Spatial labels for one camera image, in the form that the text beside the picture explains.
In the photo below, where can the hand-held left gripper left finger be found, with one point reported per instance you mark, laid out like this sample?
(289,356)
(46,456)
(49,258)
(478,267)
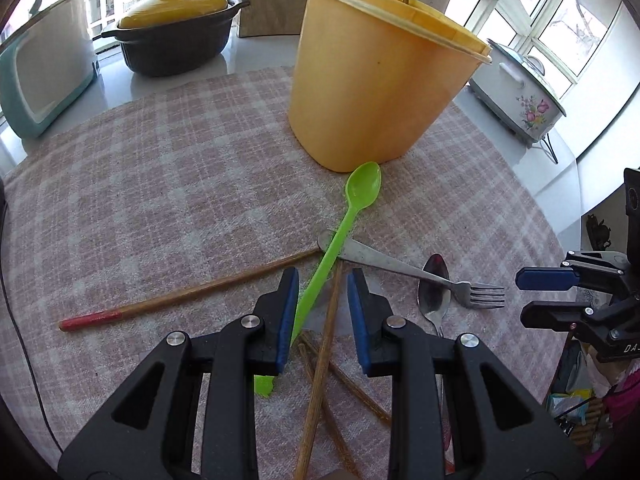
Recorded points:
(287,320)

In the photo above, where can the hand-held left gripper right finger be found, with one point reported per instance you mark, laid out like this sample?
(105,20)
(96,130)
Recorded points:
(357,320)

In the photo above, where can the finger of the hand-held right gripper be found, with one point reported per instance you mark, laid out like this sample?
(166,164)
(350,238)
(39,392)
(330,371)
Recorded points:
(550,316)
(542,278)

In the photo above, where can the dark brown chopstick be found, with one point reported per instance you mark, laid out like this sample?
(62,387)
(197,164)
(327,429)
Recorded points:
(332,430)
(350,385)

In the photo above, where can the light wooden chopstick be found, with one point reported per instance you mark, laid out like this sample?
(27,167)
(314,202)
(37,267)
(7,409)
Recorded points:
(320,385)

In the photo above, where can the green plastic spoon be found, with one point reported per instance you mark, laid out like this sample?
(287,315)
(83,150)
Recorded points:
(362,185)

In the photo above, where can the yellow plastic utensil container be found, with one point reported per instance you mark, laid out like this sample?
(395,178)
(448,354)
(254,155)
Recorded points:
(375,85)

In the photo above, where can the metal fork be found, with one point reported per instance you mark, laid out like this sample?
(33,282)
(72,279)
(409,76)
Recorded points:
(380,262)

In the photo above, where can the metal spoon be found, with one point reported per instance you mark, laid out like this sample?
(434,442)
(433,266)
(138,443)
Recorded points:
(432,300)

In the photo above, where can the red-tipped wooden chopstick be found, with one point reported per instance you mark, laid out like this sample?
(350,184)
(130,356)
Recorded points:
(200,290)

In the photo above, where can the colourful packet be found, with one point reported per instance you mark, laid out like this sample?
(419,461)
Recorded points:
(570,410)

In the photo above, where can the white floral rice cooker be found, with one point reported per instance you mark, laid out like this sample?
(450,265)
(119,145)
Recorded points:
(515,95)

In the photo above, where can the pink checkered cloth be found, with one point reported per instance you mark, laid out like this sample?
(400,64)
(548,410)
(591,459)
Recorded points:
(150,185)

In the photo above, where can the black cooking pot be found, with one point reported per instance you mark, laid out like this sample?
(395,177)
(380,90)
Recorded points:
(170,52)

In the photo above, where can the yellow pot lid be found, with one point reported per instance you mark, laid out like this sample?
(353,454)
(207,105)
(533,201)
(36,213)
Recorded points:
(170,7)

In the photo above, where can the white teal electric cooker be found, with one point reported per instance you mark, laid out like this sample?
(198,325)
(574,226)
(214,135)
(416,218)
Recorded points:
(45,70)

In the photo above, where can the white window frame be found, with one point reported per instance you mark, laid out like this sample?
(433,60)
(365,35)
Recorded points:
(529,36)

